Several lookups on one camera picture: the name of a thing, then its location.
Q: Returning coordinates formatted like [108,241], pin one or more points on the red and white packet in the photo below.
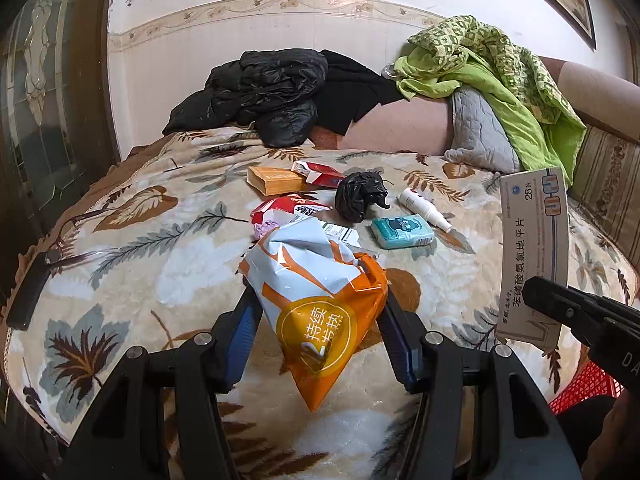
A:
[282,207]

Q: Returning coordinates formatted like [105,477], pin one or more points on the crumpled black plastic bag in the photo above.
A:
[357,197]

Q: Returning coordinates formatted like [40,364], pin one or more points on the red plastic basket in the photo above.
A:
[585,387]

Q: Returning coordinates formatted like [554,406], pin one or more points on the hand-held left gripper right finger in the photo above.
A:
[400,345]

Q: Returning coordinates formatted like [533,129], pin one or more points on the pink wrapper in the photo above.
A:
[264,231]

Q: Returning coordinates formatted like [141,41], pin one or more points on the black puffer jacket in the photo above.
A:
[265,90]

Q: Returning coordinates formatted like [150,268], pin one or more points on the person's right forearm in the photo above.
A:
[617,440]

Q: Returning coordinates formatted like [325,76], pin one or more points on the green patterned blanket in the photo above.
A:
[510,90]

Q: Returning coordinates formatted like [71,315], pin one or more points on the red-brown cloth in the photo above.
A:
[327,137]

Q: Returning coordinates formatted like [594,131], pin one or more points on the brown pillow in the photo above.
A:
[595,85]

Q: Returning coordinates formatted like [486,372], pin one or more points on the leaf printed blanket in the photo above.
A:
[150,260]

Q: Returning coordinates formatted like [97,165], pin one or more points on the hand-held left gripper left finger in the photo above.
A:
[240,340]

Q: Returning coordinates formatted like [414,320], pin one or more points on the orange cardboard box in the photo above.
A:
[277,181]

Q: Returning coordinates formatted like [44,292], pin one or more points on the small white carton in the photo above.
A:
[342,232]

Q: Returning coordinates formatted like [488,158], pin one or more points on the red cigarette pack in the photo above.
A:
[322,176]

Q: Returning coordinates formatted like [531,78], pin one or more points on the black cloth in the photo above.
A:
[355,90]

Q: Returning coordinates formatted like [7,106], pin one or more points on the white spray bottle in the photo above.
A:
[417,202]

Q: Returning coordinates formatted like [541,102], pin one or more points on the orange and white plastic bag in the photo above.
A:
[320,320]

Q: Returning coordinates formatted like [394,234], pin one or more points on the white medicine box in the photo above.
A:
[535,240]

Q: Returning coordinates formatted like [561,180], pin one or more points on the teal tissue packet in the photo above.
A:
[402,232]

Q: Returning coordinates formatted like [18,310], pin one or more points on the grey quilted pillow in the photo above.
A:
[477,130]

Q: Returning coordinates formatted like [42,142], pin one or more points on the striped headboard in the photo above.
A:
[607,180]

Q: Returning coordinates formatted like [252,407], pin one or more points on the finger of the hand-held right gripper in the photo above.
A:
[555,302]

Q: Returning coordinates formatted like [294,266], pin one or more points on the glass door cabinet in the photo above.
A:
[45,110]

